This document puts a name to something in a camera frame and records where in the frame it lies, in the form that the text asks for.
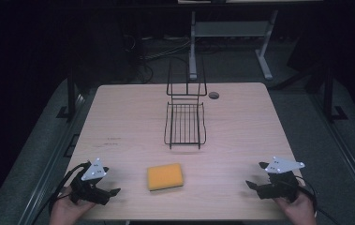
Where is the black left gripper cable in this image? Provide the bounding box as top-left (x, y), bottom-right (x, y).
top-left (30, 160), bottom-right (92, 225)

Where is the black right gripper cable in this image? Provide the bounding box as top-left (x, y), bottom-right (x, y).
top-left (294, 174), bottom-right (342, 225)

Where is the person's left hand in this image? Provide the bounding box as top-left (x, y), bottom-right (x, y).
top-left (49, 186), bottom-right (97, 225)

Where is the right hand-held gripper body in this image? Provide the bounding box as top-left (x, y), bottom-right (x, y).
top-left (257, 156), bottom-right (306, 202)

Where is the yellow sponge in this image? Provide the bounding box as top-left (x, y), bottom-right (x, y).
top-left (146, 162), bottom-right (185, 192)

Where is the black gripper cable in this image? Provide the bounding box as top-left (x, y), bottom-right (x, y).
top-left (294, 174), bottom-right (342, 225)
top-left (30, 160), bottom-right (92, 225)

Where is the grey metal desk frame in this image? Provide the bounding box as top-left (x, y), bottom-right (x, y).
top-left (188, 8), bottom-right (280, 82)

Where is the bundle of floor cables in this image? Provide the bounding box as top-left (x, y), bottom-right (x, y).
top-left (123, 33), bottom-right (192, 84)

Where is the black wire rack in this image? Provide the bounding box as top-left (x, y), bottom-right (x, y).
top-left (163, 55), bottom-right (208, 151)

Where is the aluminium rail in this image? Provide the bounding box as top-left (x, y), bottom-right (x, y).
top-left (308, 92), bottom-right (355, 218)
top-left (17, 93), bottom-right (87, 225)

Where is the person's right hand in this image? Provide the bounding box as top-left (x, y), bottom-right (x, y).
top-left (273, 189), bottom-right (318, 225)

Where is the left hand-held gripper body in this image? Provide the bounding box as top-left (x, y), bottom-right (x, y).
top-left (69, 157), bottom-right (111, 206)

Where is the black metal stand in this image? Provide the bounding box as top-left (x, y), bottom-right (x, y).
top-left (320, 66), bottom-right (349, 124)
top-left (55, 66), bottom-right (84, 122)

